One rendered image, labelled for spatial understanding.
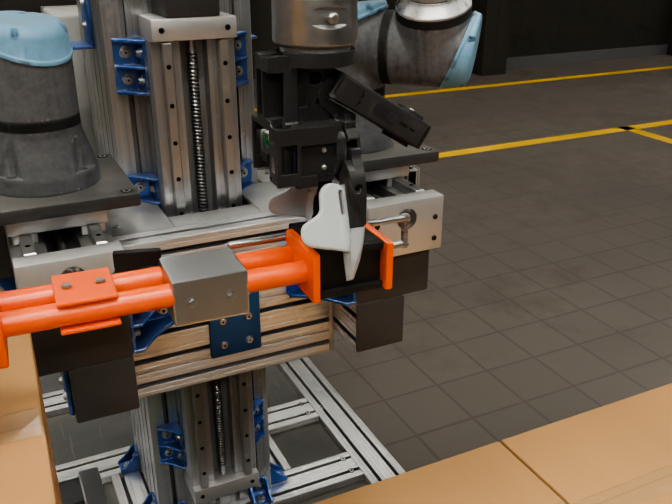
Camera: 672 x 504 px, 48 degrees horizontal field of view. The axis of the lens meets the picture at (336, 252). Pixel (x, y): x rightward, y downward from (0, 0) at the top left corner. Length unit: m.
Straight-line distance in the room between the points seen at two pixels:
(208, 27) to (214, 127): 0.16
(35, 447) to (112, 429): 1.29
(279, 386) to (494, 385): 0.78
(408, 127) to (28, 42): 0.56
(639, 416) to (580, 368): 1.19
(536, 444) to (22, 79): 1.01
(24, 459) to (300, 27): 0.44
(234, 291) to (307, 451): 1.23
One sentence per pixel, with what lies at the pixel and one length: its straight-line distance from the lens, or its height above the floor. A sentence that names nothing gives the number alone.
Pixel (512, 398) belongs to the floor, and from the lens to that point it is 2.49.
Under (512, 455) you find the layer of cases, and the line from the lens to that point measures 1.37.
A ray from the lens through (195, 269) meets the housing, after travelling 0.69.
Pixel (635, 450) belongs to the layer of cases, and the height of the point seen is 0.54.
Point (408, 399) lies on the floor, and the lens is 2.44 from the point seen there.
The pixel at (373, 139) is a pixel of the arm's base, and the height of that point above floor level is 1.06.
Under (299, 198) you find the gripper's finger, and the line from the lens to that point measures 0.76.
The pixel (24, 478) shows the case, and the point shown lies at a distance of 0.71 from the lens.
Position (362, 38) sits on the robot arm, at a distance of 1.21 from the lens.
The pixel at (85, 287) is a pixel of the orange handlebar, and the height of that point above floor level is 1.09.
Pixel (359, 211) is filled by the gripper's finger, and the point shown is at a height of 1.14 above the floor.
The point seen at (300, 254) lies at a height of 1.09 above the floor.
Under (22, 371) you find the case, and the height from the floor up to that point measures 0.95.
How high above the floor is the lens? 1.38
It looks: 23 degrees down
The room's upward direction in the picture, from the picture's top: straight up
